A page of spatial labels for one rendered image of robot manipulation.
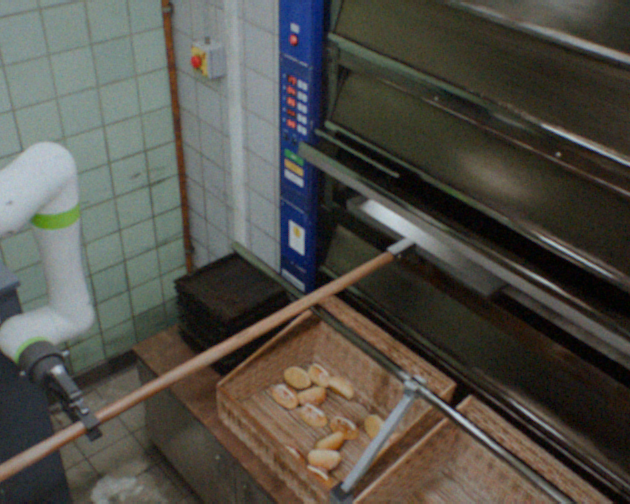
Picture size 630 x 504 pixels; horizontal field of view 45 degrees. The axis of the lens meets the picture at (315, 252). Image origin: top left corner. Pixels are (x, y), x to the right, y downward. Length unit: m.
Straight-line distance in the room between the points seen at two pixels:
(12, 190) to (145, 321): 1.91
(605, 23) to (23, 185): 1.20
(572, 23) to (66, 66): 1.71
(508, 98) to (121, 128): 1.61
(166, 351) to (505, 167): 1.42
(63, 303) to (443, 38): 1.11
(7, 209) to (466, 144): 1.07
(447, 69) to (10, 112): 1.50
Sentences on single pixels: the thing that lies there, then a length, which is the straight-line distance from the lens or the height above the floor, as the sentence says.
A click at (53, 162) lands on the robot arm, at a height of 1.65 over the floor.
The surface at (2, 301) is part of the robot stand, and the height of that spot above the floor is 1.15.
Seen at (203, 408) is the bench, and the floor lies 0.58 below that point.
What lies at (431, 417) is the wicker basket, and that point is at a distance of 2.30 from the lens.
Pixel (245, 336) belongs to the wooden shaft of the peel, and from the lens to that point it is 1.89.
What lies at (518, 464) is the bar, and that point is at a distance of 1.72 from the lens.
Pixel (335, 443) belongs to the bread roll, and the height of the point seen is 0.64.
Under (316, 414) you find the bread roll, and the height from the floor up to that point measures 0.64.
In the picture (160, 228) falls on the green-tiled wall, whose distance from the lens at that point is 3.26.
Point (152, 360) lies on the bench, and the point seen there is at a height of 0.58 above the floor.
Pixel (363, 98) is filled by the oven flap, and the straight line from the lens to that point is 2.17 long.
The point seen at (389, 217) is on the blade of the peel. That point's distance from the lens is 2.34.
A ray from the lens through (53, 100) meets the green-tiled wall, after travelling 2.80.
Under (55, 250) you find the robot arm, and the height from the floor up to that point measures 1.42.
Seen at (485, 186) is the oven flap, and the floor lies 1.50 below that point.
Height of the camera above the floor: 2.47
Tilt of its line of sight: 36 degrees down
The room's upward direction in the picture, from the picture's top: 2 degrees clockwise
